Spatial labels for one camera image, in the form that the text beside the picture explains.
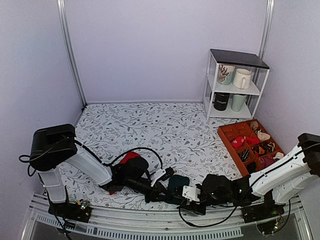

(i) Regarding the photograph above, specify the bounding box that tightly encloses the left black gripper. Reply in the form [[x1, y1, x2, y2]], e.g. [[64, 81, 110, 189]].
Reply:
[[125, 178, 172, 205]]

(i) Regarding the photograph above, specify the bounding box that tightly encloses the dark green reindeer sock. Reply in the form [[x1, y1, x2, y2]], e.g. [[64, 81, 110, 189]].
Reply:
[[165, 174, 190, 205]]

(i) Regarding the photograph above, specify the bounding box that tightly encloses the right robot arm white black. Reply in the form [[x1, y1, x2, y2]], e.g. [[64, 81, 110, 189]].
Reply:
[[180, 133, 320, 218]]

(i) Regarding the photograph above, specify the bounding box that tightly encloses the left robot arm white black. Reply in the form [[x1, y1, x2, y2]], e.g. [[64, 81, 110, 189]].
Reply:
[[29, 124, 174, 217]]

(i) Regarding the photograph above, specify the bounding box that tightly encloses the floral patterned table mat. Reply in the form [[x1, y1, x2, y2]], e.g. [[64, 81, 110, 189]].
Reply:
[[48, 102, 285, 211]]

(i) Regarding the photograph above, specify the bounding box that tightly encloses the red snowflake rolled sock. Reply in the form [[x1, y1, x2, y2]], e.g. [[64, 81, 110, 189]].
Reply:
[[230, 136, 246, 149]]

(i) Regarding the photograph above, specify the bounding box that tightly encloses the orange compartment organizer tray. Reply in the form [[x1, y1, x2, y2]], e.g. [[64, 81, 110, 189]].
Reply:
[[218, 119, 285, 177]]

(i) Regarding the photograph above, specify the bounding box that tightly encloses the beige rolled sock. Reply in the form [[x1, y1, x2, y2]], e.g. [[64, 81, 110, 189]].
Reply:
[[249, 121, 271, 142]]

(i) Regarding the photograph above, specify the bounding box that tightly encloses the black mug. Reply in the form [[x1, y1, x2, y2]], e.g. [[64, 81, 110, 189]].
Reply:
[[213, 92, 230, 111]]

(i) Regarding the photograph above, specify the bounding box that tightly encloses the pale green cup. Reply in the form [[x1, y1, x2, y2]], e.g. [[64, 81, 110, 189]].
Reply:
[[231, 94, 247, 112]]

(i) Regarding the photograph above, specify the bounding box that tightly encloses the white ribbed mug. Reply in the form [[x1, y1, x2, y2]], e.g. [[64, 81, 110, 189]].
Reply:
[[232, 68, 252, 90]]

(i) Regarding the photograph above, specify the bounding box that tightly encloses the floral ceramic mug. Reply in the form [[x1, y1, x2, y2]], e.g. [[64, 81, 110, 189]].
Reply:
[[217, 63, 235, 86]]

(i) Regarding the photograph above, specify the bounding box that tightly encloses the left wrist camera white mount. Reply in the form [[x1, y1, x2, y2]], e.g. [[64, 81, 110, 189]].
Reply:
[[150, 167, 175, 187]]

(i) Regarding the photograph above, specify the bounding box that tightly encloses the front aluminium rail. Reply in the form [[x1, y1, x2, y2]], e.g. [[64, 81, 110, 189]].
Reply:
[[21, 199, 313, 240]]

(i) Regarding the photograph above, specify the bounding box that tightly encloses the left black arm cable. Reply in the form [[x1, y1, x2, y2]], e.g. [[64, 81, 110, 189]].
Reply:
[[18, 138, 163, 177]]

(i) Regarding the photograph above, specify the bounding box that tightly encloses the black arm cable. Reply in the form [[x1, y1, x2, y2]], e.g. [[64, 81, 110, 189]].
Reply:
[[18, 138, 163, 177], [178, 142, 320, 228]]

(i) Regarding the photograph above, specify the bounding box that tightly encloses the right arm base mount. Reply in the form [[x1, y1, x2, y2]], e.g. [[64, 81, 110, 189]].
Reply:
[[241, 190, 286, 235]]

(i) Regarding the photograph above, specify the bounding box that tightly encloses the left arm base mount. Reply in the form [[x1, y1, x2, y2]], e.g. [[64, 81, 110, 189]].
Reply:
[[47, 189, 92, 223]]

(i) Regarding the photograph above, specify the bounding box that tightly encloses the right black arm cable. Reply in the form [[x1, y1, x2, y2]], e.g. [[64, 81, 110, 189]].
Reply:
[[178, 142, 320, 228]]

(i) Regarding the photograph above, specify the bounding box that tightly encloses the white wire shelf rack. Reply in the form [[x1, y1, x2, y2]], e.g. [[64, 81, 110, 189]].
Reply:
[[203, 49, 270, 120]]

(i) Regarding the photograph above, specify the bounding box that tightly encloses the left aluminium frame post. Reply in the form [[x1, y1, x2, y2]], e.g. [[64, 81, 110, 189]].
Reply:
[[56, 0, 87, 108]]

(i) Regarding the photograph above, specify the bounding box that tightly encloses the aluminium frame post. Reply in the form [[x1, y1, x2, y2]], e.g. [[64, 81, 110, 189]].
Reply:
[[258, 0, 275, 59], [56, 0, 87, 108]]

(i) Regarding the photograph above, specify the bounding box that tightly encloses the right aluminium frame post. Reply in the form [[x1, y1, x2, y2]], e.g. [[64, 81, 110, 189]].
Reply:
[[258, 0, 275, 59]]

